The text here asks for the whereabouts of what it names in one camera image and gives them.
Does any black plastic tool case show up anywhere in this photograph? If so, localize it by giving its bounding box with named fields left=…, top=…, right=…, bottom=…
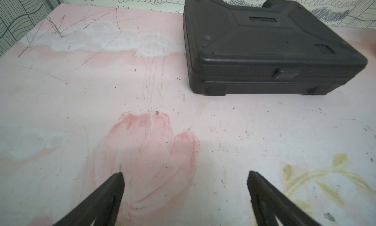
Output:
left=183, top=0, right=368, bottom=96

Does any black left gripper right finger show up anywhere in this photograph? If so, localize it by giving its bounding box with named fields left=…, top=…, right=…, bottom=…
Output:
left=247, top=171, right=320, bottom=226

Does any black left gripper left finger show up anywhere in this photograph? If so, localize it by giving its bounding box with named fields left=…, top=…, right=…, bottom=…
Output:
left=54, top=172, right=125, bottom=226

